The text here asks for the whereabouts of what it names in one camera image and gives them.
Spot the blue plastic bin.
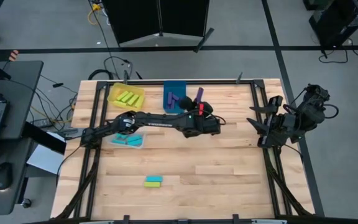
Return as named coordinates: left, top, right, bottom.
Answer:
left=163, top=80, right=188, bottom=114

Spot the black tower power cable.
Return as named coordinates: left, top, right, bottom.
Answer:
left=318, top=39, right=358, bottom=65

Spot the clear plastic bin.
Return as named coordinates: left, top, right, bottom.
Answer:
left=106, top=129, right=147, bottom=149

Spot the black desk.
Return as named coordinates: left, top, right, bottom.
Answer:
left=0, top=60, right=45, bottom=216

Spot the large black computer tower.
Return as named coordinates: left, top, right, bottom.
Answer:
left=308, top=0, right=358, bottom=47

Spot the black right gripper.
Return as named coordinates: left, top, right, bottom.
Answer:
left=246, top=95, right=295, bottom=147

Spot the black computer mouse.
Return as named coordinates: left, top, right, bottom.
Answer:
left=0, top=161, right=14, bottom=190

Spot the white paper sheet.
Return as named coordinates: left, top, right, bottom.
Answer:
left=26, top=144, right=65, bottom=175

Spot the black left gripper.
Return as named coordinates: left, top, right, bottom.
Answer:
left=179, top=96, right=222, bottom=136

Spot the grey power strip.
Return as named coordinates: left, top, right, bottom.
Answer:
left=31, top=117, right=55, bottom=129

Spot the yellow floor cable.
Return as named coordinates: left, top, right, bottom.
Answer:
left=87, top=2, right=103, bottom=26

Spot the black aluminium table frame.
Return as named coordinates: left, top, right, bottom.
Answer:
left=53, top=79, right=319, bottom=224

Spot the black folding screen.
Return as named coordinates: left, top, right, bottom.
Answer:
left=102, top=0, right=216, bottom=53

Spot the black coiled floor cable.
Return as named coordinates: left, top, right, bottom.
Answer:
left=88, top=55, right=134, bottom=81

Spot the yellow plastic bin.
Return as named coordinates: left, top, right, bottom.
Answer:
left=106, top=82, right=145, bottom=111

